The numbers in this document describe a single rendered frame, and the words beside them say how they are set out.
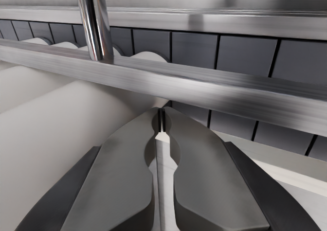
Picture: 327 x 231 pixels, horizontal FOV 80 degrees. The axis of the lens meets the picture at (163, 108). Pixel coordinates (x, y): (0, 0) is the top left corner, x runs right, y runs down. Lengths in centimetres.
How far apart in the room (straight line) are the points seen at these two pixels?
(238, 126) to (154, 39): 10
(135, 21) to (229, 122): 12
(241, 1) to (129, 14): 10
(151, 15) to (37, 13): 15
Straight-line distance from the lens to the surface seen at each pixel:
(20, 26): 33
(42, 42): 28
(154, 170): 34
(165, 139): 17
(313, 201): 30
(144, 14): 18
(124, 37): 19
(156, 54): 17
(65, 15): 25
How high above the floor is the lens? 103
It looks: 48 degrees down
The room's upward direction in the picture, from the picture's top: 134 degrees counter-clockwise
